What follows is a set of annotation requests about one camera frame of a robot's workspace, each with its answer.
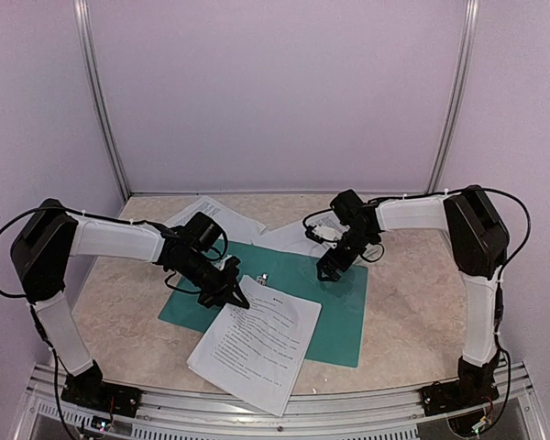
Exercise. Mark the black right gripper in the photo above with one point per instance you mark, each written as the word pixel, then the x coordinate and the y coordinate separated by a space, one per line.
pixel 324 264

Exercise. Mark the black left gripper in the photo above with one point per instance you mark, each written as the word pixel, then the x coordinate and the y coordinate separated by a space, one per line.
pixel 229 287

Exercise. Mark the printed paper sheet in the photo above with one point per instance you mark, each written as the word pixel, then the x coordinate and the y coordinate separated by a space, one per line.
pixel 291 238
pixel 238 227

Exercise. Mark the paper sheets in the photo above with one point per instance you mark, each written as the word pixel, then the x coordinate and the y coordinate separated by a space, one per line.
pixel 256 354

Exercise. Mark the dark teal folder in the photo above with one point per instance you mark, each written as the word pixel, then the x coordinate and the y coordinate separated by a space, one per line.
pixel 337 336

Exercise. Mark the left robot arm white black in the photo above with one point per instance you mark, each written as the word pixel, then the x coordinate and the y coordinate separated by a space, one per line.
pixel 55 234

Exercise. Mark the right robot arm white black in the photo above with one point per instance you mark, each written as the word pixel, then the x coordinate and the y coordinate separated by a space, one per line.
pixel 479 240

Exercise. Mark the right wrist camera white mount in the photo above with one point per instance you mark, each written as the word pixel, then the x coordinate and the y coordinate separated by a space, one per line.
pixel 325 235

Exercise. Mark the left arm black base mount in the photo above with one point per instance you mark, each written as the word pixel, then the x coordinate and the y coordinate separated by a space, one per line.
pixel 96 389

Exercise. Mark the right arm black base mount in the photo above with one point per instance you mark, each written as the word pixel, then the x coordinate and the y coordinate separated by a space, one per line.
pixel 458 389

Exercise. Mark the right aluminium frame post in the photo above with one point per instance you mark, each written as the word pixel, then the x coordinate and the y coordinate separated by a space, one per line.
pixel 463 62

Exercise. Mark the aluminium frame post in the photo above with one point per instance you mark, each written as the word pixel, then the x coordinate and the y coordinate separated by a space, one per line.
pixel 86 39
pixel 463 62

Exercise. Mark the left aluminium frame post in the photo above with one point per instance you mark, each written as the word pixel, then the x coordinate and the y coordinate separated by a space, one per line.
pixel 86 39

